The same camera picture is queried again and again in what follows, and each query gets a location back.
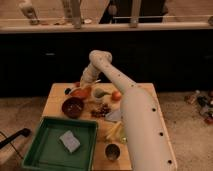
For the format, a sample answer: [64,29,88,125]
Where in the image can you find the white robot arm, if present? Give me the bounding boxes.
[80,50,178,171]

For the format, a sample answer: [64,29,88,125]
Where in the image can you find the dark red bowl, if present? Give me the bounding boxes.
[62,97,84,119]

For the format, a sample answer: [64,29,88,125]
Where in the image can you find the orange fruit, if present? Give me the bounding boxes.
[111,91,122,101]

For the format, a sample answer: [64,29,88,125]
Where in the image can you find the bunch of dark grapes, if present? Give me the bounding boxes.
[91,103,111,118]

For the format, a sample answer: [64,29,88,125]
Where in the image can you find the pale plastic piece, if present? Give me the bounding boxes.
[105,109,121,122]

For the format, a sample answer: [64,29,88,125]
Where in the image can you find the dark blue small object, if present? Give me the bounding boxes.
[64,88,71,94]

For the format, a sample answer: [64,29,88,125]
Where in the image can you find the yellow corn cob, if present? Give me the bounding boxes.
[106,121,122,141]

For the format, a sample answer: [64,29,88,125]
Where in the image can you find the small metal cup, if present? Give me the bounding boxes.
[105,144,120,161]

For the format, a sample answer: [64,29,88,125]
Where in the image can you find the grey sponge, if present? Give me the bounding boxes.
[60,131,80,153]

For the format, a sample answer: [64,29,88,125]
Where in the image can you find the green plastic tray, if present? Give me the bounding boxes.
[22,117,98,171]

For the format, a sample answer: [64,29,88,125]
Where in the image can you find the pile of items on floor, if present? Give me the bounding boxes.
[184,90,213,125]

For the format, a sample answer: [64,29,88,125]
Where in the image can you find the black handle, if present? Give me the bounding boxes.
[0,128,31,149]

